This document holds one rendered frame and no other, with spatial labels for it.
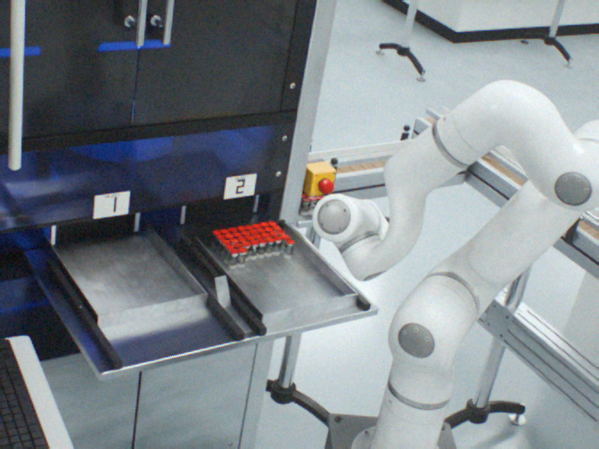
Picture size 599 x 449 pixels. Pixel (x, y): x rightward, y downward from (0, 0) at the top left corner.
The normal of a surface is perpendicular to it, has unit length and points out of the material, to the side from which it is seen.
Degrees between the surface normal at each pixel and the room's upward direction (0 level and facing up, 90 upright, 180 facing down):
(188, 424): 90
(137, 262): 0
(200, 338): 0
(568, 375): 90
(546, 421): 0
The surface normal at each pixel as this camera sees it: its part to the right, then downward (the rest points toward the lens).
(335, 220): -0.38, -0.07
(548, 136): -0.69, -0.40
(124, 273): 0.15, -0.86
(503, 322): -0.84, 0.15
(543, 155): -0.83, -0.21
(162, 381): 0.51, 0.50
